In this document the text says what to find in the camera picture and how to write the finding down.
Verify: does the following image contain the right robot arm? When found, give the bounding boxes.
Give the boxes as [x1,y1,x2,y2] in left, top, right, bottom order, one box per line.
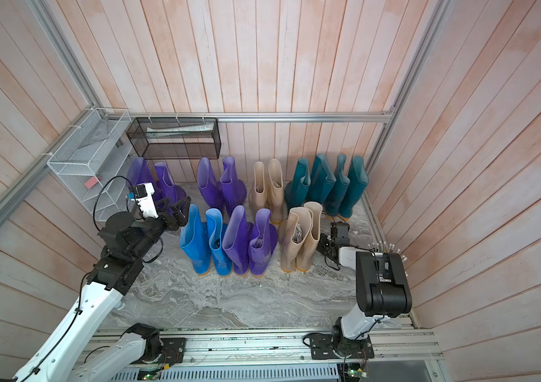
[318,222,412,358]

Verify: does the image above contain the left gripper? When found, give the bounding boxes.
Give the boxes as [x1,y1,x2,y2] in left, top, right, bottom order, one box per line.
[131,196,192,260]

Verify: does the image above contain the beige boot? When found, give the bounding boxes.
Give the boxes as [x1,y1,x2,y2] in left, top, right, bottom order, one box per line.
[279,207,312,273]
[248,162,267,215]
[297,202,323,272]
[267,159,284,224]

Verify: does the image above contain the white wire shelf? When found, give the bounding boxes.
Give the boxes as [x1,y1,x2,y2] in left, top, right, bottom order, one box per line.
[47,108,135,223]

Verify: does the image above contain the blue boot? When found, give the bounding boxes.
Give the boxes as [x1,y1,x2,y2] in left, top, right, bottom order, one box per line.
[179,204,211,275]

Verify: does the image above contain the black mesh basket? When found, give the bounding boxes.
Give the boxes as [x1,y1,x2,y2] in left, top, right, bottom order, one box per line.
[126,118,222,160]

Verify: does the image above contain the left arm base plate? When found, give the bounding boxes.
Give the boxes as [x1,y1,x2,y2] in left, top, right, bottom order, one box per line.
[132,337,187,366]

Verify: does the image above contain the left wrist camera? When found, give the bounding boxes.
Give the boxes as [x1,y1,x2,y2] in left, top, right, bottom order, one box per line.
[127,182,158,218]

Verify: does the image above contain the aluminium frame rail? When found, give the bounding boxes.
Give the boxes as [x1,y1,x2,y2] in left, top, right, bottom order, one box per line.
[128,111,393,124]

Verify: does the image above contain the bundle of pencils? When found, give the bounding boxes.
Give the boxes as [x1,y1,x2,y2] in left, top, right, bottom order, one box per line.
[369,241,408,279]

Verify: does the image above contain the teal boot standing back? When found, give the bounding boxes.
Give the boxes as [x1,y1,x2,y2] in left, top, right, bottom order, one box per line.
[339,155,369,221]

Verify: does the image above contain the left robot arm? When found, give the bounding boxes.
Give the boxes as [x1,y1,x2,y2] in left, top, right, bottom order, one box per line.
[12,197,191,381]

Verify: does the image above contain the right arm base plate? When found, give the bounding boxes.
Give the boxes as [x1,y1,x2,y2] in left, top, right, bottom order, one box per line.
[302,332,375,361]

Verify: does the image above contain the paper in black basket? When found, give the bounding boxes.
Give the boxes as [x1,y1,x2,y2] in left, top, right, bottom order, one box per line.
[146,123,215,138]

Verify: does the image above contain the pink eraser block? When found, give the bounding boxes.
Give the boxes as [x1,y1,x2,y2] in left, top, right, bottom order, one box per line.
[83,176,102,190]

